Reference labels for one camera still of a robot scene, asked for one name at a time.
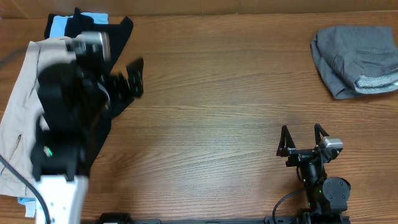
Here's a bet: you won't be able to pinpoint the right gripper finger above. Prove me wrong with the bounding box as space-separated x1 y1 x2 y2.
276 125 295 157
314 123 329 145

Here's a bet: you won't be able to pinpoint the beige shorts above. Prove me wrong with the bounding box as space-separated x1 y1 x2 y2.
1 37 76 184

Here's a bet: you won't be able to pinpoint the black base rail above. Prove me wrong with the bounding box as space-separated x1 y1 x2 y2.
86 213 305 224

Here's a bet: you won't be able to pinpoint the black garment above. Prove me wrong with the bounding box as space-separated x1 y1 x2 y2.
44 7 134 164

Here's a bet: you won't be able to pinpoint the light blue garment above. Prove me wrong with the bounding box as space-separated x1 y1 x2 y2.
9 12 113 223

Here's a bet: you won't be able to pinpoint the grey shorts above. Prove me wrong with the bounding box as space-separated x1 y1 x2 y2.
311 26 397 100

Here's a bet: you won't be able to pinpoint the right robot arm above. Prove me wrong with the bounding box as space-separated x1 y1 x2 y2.
271 124 351 224

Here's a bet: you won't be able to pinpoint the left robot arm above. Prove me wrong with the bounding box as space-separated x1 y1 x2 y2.
30 58 144 223

